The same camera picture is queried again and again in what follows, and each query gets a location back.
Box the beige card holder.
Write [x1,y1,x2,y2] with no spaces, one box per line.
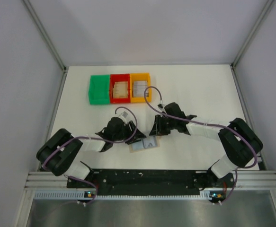
[129,136,161,154]

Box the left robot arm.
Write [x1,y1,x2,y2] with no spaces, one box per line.
[36,117,146,180]

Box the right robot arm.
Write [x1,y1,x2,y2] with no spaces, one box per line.
[150,102,263,179]

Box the beige card holders stack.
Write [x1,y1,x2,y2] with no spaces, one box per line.
[113,81,128,99]

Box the stack of cards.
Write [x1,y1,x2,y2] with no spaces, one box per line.
[132,80,148,98]

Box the green plastic bin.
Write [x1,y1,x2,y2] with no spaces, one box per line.
[88,75,110,105]

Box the red plastic bin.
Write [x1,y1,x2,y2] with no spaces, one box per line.
[109,74,130,104]

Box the yellow plastic bin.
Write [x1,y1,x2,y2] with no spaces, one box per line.
[130,73,151,103]

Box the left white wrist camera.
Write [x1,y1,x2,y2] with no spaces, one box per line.
[118,111,128,124]

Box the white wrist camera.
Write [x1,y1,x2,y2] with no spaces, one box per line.
[118,111,128,124]
[158,100,165,111]

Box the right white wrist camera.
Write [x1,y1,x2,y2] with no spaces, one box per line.
[158,100,165,111]

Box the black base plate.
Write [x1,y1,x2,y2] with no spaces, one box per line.
[66,168,233,196]

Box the white slotted cable duct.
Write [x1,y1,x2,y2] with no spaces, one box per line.
[34,190,222,201]

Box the left aluminium corner post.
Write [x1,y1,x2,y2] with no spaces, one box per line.
[21,0,69,71]

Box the aluminium corner post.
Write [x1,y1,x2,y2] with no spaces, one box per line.
[21,0,69,71]
[231,0,276,69]

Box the right aluminium corner post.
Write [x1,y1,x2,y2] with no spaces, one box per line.
[231,0,276,69]

